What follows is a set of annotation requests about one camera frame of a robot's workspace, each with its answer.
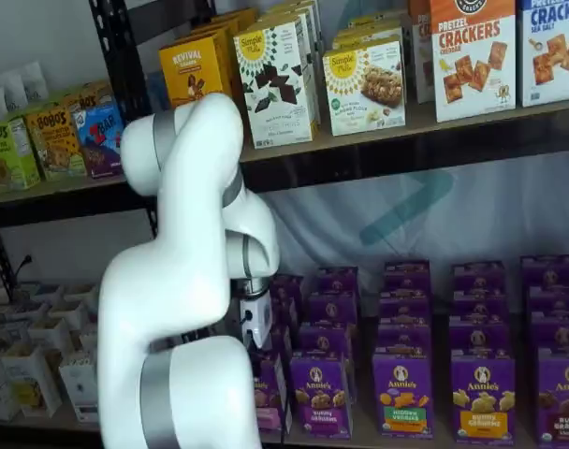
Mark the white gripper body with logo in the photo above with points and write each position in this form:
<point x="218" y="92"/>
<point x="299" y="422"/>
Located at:
<point x="258" y="318"/>

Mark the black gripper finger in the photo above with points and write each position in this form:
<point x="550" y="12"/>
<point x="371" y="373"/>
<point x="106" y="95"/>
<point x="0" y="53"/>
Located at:
<point x="262" y="343"/>

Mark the purple Annie's box pink patch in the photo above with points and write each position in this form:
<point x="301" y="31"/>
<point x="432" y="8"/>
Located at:
<point x="272" y="407"/>

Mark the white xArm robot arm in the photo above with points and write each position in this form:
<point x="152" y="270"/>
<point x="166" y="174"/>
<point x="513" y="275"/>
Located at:
<point x="186" y="187"/>

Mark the purple Annie's snack box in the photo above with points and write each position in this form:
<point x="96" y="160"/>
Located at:
<point x="281" y="341"/>
<point x="324" y="339"/>
<point x="331" y="308"/>
<point x="553" y="299"/>
<point x="288" y="286"/>
<point x="284" y="311"/>
<point x="479" y="304"/>
<point x="549" y="271"/>
<point x="478" y="339"/>
<point x="336" y="280"/>
<point x="405" y="308"/>
<point x="404" y="339"/>
<point x="558" y="329"/>
<point x="477" y="276"/>
<point x="406" y="276"/>

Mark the purple Annie's box green patch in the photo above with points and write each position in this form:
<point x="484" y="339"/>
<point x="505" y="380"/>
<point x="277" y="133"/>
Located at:
<point x="403" y="397"/>

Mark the purple Annie's box yellow patch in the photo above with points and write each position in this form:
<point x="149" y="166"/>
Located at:
<point x="483" y="402"/>

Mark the Simple Mills chocolate thins box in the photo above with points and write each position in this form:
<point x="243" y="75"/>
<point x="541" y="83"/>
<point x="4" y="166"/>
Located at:
<point x="277" y="89"/>
<point x="294" y="11"/>

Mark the blue Z Bar box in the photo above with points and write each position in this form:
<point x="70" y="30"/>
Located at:
<point x="99" y="140"/>

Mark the dark blue snack box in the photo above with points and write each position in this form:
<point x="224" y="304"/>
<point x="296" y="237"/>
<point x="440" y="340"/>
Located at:
<point x="157" y="91"/>

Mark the Simple Mills snack bar box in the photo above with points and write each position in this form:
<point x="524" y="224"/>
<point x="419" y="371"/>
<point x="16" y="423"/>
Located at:
<point x="369" y="33"/>
<point x="364" y="89"/>

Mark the orange Revival snack box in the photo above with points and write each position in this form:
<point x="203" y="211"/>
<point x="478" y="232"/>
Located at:
<point x="223" y="28"/>
<point x="191" y="70"/>

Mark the yellow Bobo's box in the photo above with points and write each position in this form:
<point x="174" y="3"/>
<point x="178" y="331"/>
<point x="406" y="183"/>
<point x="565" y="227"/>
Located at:
<point x="55" y="145"/>

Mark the orange Bobo's box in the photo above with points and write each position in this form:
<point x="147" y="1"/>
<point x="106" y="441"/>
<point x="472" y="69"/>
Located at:
<point x="90" y="98"/>

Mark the green Bobo's box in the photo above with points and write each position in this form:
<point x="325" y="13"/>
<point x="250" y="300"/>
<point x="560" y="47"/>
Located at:
<point x="8" y="159"/>

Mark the purple Annie's box brown patch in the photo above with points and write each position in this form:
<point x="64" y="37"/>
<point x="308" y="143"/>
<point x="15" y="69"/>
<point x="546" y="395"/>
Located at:
<point x="563" y="402"/>

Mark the cheddar pretzel crackers box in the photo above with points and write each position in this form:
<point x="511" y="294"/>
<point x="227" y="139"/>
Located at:
<point x="474" y="61"/>
<point x="420" y="56"/>

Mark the sea salt pretzel crackers box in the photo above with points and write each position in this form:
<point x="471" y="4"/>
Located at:
<point x="553" y="51"/>

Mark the white cloth backdrop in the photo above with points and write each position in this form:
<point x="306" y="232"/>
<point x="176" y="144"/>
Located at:
<point x="322" y="224"/>

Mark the black metal shelving rack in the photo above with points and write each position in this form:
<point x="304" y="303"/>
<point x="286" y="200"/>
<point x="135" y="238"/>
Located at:
<point x="55" y="201"/>
<point x="406" y="154"/>

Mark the black power plug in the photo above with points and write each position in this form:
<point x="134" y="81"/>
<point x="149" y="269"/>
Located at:
<point x="26" y="260"/>

